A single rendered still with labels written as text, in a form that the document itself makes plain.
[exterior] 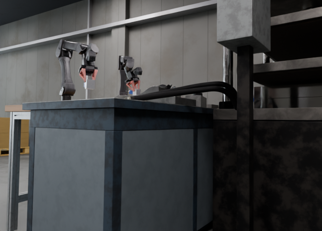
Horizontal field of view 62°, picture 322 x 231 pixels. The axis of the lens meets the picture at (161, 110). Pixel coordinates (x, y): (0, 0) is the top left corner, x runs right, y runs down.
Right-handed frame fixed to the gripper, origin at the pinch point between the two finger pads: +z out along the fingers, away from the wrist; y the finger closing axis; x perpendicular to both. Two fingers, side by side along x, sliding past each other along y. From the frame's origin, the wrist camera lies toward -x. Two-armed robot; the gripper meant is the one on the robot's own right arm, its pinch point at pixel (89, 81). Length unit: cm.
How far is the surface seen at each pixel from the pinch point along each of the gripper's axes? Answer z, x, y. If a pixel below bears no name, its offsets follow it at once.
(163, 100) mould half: 17.1, -10.3, 41.0
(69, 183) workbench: 62, -5, -17
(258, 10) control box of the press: 14, -83, 51
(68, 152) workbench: 49, -11, -18
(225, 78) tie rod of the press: 20, -41, 66
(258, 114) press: 47, -49, 69
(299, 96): 32, -49, 117
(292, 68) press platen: 30, -69, 84
